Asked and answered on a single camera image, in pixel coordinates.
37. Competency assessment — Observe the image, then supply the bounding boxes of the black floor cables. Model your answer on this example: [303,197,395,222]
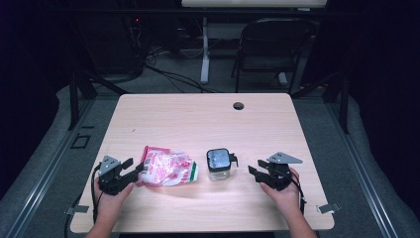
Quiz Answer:
[144,62,220,94]

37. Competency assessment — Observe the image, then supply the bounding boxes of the white desk leg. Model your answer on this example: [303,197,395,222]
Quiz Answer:
[199,16,212,85]

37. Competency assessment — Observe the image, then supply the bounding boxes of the clear jar with black lid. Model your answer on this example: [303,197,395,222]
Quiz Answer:
[206,147,240,181]

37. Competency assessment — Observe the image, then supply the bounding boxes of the grey metal table bracket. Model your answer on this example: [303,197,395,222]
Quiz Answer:
[316,201,342,215]
[64,204,90,216]

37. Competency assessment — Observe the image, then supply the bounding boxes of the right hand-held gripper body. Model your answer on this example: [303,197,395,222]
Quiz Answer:
[260,152,304,192]

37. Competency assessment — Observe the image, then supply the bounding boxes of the aluminium floor rail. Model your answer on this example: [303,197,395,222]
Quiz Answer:
[0,98,96,238]
[324,98,401,238]

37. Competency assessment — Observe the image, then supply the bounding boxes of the black folding chair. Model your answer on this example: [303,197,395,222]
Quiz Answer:
[231,18,320,95]

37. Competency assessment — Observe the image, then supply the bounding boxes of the black metal frame stand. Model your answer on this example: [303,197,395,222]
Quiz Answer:
[66,68,131,131]
[290,70,351,135]

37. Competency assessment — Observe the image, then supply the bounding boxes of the right hand-held gripper cable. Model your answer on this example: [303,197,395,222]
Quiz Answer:
[289,168,308,216]

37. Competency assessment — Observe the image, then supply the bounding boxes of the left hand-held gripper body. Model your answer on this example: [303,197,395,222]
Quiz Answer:
[97,155,135,196]

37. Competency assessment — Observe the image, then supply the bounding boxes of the person's left hand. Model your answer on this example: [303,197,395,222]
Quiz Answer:
[93,178,136,216]

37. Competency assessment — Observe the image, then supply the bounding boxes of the pink and white seasoning bag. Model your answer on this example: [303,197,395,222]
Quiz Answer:
[138,145,200,188]

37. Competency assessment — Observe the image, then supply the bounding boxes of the person's right hand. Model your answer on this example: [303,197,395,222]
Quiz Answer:
[259,168,303,216]

